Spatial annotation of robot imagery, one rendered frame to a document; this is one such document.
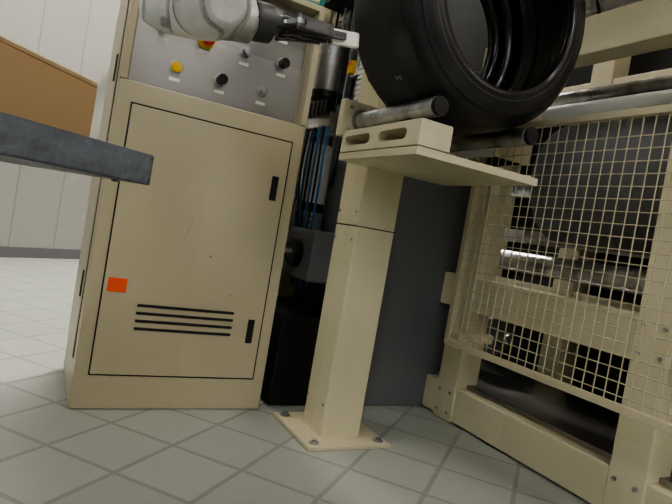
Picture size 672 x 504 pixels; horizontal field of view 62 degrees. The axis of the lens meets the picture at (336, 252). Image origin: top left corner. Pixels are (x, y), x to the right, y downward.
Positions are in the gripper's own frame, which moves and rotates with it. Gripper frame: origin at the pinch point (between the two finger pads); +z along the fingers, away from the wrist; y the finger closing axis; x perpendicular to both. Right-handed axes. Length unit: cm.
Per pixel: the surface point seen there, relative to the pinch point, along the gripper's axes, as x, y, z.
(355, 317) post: 68, 26, 22
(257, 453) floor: 100, 20, -9
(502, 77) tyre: -2, 14, 59
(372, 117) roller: 13.4, 14.6, 16.9
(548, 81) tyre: 4, -12, 49
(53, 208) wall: 54, 388, -52
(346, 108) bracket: 10.4, 24.0, 14.3
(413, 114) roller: 14.5, -2.9, 17.3
